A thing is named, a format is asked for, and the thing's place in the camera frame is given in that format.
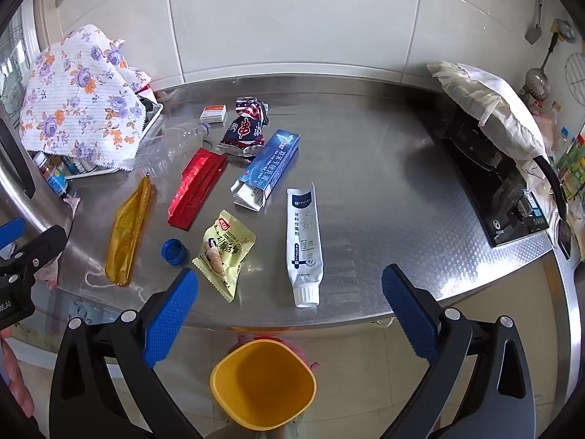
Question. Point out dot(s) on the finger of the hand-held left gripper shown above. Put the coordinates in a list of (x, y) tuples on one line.
[(11, 228), (45, 244)]

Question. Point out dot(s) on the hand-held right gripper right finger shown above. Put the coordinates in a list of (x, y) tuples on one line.
[(406, 315)]

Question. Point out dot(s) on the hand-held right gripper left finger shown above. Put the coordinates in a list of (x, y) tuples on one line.
[(171, 315)]

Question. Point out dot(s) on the blue bottle cap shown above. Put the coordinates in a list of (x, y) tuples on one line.
[(174, 252)]

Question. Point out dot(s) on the pale yellow snack packet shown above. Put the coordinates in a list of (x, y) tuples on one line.
[(224, 251)]

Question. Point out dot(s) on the yellow plastic wrapper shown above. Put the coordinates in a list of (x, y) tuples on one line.
[(128, 233)]

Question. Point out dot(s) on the yellow plastic bin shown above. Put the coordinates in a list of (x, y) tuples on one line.
[(263, 384)]

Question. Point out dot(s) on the white toothpaste tube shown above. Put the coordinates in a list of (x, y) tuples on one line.
[(303, 242)]

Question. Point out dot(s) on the red foil packet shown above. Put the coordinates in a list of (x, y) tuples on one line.
[(196, 187)]

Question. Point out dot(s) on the clear plastic bottle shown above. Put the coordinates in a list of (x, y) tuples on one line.
[(178, 139)]

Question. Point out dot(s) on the blue toothpaste box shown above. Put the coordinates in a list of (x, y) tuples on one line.
[(269, 164)]

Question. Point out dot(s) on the dark blue snack bag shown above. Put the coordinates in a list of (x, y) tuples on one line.
[(244, 130)]

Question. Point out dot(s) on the small white orange box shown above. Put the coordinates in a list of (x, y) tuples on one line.
[(214, 113)]

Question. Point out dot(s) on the person's left hand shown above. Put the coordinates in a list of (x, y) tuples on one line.
[(18, 379)]

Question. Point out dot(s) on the blue label medicine bottle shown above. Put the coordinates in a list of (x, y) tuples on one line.
[(57, 180)]

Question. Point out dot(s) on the floral print cloth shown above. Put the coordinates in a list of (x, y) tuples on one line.
[(77, 96)]

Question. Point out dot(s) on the black gas stove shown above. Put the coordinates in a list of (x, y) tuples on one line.
[(493, 192)]

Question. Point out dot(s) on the green label bottle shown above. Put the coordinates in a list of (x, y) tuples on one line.
[(573, 169)]

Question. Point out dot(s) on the white cloth cover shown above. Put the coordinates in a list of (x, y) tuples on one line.
[(493, 96)]

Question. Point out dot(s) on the hanging metal skimmer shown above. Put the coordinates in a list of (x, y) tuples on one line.
[(537, 82)]

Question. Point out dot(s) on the hanging metal spatula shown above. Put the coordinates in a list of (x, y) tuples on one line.
[(534, 32)]

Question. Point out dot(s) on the hanging metal ladle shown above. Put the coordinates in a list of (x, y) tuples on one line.
[(566, 29)]

